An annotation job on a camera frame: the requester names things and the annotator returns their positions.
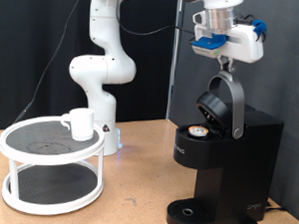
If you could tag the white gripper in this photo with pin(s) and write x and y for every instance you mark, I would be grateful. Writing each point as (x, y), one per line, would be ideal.
(245, 44)

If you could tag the orange-rimmed coffee pod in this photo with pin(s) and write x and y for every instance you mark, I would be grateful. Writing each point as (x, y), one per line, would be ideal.
(198, 131)

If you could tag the black Keurig coffee machine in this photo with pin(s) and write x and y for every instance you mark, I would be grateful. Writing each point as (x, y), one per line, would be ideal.
(236, 179)

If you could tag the white ceramic mug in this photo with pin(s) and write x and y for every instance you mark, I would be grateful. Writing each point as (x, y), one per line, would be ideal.
(81, 125)

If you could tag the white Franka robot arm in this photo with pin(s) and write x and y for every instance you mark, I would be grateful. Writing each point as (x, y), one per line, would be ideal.
(101, 70)

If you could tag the clear water reservoir tank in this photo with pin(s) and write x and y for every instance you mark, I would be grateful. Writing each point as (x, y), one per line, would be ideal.
(250, 108)

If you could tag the vertical metal pole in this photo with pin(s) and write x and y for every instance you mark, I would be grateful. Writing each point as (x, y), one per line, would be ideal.
(172, 76)

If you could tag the grey partition panel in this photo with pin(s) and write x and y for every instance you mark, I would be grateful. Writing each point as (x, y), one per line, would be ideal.
(284, 81)

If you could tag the white two-tier turntable stand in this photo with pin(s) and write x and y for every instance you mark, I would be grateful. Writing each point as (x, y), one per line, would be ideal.
(45, 144)

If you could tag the black backdrop curtain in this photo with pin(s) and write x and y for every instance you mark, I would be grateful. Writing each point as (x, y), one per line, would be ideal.
(13, 36)

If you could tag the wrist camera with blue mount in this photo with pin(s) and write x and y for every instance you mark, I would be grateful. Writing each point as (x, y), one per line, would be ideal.
(209, 46)

